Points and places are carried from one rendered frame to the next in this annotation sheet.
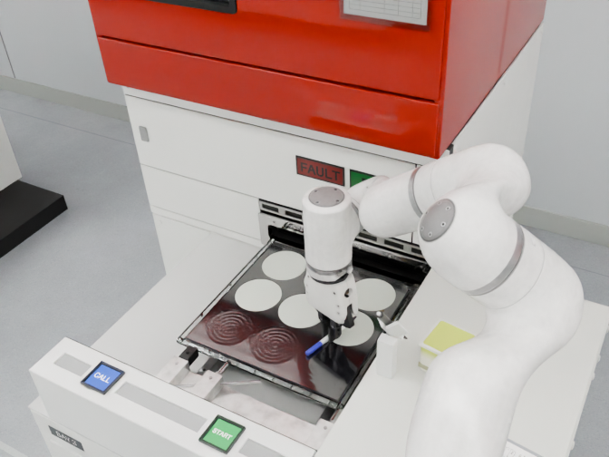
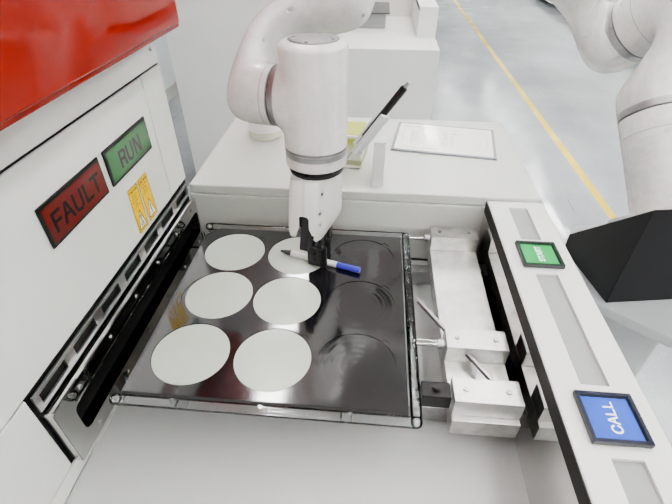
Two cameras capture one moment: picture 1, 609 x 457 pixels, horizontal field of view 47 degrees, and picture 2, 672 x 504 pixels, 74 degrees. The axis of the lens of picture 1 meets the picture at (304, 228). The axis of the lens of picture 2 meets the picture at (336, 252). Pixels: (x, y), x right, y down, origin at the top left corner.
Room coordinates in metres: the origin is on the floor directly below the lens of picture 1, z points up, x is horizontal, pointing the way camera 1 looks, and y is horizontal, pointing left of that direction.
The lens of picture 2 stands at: (1.19, 0.47, 1.36)
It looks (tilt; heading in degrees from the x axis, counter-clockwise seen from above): 38 degrees down; 243
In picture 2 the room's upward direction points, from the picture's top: straight up
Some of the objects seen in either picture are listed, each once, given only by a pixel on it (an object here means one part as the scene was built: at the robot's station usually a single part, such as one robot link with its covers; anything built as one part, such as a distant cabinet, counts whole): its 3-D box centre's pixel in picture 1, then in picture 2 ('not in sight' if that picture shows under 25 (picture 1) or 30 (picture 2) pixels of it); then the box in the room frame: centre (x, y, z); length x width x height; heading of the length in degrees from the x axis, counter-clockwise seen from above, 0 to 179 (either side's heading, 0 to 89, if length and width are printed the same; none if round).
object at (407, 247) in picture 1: (342, 228); (131, 267); (1.23, -0.08, 0.96); 0.44 x 0.01 x 0.02; 58
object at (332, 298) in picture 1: (330, 287); (317, 193); (0.96, -0.04, 1.03); 0.10 x 0.07 x 0.11; 41
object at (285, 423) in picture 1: (240, 417); (462, 318); (0.80, 0.14, 0.87); 0.36 x 0.08 x 0.03; 58
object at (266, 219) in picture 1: (342, 252); (146, 300); (1.23, -0.08, 0.89); 0.44 x 0.02 x 0.10; 58
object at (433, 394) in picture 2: (188, 355); (435, 393); (0.94, 0.24, 0.90); 0.04 x 0.02 x 0.03; 148
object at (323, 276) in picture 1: (330, 263); (317, 153); (0.96, -0.04, 1.09); 0.09 x 0.08 x 0.03; 41
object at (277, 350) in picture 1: (302, 311); (287, 301); (1.04, 0.02, 0.90); 0.34 x 0.34 x 0.01; 58
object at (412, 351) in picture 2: (255, 372); (409, 309); (0.88, 0.11, 0.90); 0.38 x 0.01 x 0.01; 58
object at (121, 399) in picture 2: (229, 286); (262, 410); (1.13, 0.17, 0.90); 0.37 x 0.01 x 0.01; 148
